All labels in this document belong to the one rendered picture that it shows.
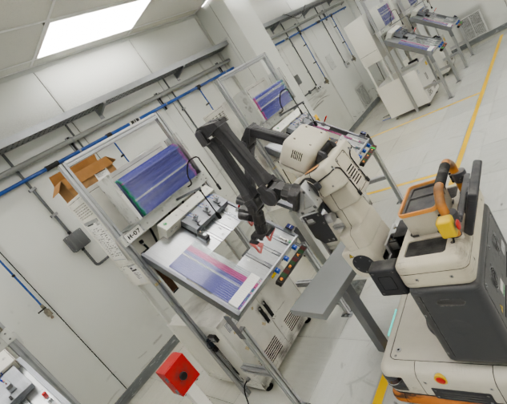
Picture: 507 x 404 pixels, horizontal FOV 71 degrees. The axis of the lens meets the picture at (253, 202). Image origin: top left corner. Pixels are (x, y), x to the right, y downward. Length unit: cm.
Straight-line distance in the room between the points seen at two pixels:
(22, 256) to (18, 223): 28
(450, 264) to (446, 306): 20
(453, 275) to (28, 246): 317
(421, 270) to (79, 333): 297
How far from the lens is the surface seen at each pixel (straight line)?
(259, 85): 361
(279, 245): 228
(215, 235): 231
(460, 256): 137
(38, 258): 360
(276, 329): 259
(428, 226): 149
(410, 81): 627
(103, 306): 371
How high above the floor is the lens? 159
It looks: 13 degrees down
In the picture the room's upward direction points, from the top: 34 degrees counter-clockwise
